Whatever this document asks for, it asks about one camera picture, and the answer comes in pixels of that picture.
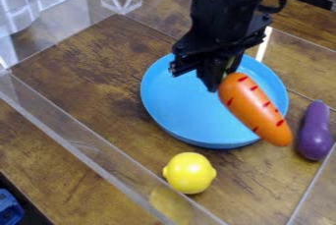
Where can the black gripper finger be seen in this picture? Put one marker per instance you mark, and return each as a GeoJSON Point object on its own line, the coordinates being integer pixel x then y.
{"type": "Point", "coordinates": [217, 65]}
{"type": "Point", "coordinates": [183, 64]}

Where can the yellow toy lemon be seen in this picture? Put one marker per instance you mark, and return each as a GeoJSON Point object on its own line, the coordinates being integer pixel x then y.
{"type": "Point", "coordinates": [189, 173]}

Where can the blue round tray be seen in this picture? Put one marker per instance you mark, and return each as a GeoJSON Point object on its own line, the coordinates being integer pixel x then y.
{"type": "Point", "coordinates": [188, 111]}

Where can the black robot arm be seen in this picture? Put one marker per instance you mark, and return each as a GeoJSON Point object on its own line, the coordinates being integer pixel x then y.
{"type": "Point", "coordinates": [227, 26]}

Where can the purple toy eggplant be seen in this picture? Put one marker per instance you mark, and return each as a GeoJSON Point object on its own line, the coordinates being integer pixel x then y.
{"type": "Point", "coordinates": [315, 138]}

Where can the clear acrylic enclosure wall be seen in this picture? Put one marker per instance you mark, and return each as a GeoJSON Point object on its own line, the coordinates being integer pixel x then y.
{"type": "Point", "coordinates": [81, 149]}

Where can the blue object at corner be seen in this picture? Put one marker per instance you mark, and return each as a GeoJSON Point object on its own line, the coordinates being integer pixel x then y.
{"type": "Point", "coordinates": [11, 209]}

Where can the orange toy carrot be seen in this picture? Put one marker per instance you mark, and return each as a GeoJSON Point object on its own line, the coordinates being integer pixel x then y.
{"type": "Point", "coordinates": [252, 93]}

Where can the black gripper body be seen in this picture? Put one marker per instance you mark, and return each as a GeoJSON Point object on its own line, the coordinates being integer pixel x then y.
{"type": "Point", "coordinates": [225, 28]}

